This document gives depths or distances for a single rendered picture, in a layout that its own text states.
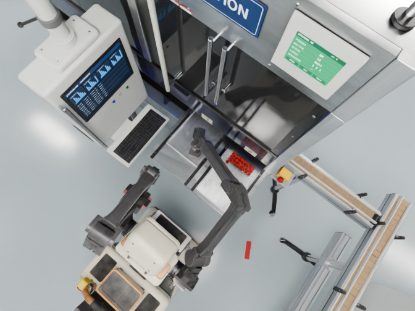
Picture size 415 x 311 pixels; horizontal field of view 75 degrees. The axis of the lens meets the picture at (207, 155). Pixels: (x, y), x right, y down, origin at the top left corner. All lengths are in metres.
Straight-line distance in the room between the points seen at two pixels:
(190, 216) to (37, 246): 1.39
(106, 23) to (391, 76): 1.15
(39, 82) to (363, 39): 1.19
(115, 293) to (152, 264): 0.56
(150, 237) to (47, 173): 1.91
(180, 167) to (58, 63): 0.90
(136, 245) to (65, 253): 1.66
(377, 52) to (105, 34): 1.08
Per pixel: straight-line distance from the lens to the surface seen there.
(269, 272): 2.72
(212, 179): 1.75
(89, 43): 1.37
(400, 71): 0.78
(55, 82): 1.35
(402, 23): 0.81
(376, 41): 0.76
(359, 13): 0.79
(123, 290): 1.78
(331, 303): 1.90
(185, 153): 1.78
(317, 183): 1.86
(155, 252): 1.23
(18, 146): 3.21
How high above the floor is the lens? 2.60
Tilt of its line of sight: 75 degrees down
